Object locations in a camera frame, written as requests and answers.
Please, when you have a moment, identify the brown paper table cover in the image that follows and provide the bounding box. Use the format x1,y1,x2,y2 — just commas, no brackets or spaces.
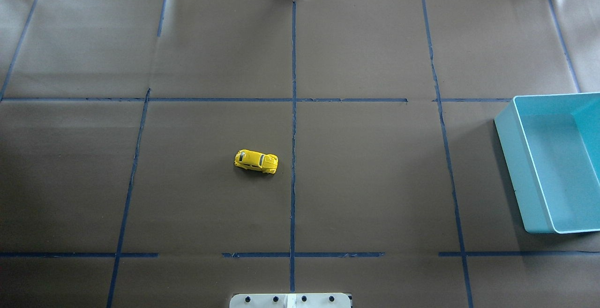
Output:
1,0,599,308

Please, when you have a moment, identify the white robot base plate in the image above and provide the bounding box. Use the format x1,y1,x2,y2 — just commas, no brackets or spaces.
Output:
229,293,353,308

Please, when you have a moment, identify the yellow beetle toy car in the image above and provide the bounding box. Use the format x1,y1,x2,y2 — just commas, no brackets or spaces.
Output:
234,149,278,175

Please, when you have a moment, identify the light blue plastic bin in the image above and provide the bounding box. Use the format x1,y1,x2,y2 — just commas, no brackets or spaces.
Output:
495,92,600,234

